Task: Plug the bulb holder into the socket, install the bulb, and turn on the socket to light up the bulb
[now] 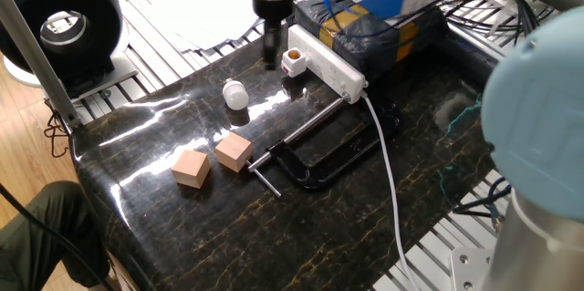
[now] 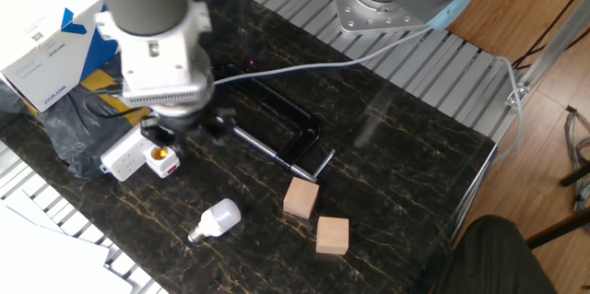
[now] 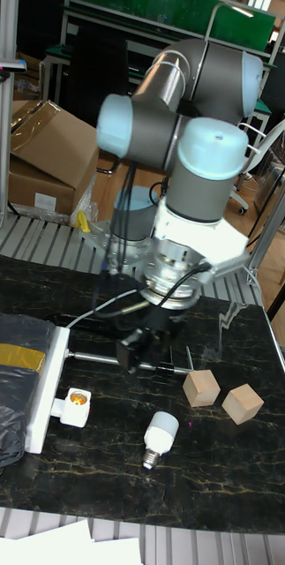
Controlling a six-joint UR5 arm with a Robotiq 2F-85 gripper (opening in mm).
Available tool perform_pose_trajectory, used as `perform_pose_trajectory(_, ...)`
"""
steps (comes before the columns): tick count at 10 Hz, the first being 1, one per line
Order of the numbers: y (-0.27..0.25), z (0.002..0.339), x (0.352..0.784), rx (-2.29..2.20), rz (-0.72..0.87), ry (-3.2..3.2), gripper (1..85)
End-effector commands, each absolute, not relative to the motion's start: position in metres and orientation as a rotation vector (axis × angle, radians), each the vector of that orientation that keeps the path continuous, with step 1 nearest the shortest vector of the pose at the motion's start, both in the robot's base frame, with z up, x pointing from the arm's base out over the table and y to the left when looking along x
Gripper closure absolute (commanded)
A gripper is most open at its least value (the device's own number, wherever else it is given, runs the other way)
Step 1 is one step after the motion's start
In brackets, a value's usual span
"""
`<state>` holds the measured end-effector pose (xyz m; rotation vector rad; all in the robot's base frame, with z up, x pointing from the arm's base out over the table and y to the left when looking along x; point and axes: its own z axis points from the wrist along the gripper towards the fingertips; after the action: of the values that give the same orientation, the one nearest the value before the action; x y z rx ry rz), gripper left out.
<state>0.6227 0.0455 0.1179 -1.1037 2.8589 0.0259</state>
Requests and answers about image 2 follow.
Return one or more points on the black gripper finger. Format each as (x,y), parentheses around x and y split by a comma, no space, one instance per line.
(219,123)
(159,133)

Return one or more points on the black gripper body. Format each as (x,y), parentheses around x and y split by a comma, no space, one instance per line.
(180,121)

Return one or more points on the white bulb holder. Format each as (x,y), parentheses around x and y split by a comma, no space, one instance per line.
(163,161)

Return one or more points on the white light bulb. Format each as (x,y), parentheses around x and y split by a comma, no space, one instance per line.
(221,218)

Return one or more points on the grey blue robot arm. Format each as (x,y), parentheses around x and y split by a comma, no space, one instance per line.
(152,45)

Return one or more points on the white power strip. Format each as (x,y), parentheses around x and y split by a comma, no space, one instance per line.
(124,158)

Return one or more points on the black C-clamp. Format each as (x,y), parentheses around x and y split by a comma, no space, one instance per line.
(306,135)

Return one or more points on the black plastic wrapped package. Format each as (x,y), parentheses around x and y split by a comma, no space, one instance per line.
(69,132)

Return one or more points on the wooden cube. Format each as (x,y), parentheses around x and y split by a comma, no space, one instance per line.
(333,236)
(301,198)

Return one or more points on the white blue cardboard box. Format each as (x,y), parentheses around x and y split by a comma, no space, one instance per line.
(41,17)

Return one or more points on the white paper sheets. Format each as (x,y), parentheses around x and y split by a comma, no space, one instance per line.
(46,262)

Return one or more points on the dark trousered person leg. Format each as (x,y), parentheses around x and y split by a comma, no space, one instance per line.
(493,262)

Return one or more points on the dark wooden stool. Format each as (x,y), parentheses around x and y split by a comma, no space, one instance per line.
(553,231)

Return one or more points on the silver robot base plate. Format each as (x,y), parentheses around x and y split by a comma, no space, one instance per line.
(364,15)

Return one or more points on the aluminium frame rail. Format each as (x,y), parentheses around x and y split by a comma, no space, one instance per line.
(548,45)

